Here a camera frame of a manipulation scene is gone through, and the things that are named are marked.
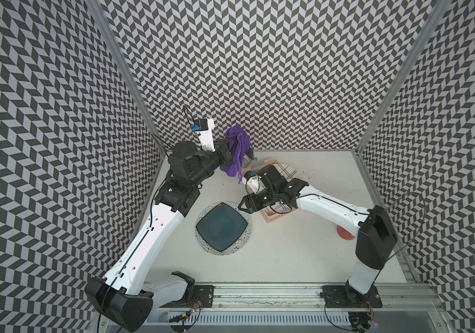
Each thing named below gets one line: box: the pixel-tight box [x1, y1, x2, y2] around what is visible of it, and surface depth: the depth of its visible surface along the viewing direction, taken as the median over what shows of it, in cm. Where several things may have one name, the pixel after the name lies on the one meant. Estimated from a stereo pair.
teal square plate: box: [195, 202, 248, 252], surface depth 86 cm
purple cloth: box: [220, 124, 251, 183], surface depth 62 cm
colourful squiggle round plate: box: [194, 201, 254, 256], surface depth 88 cm
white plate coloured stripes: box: [271, 162, 298, 182], surface depth 102 cm
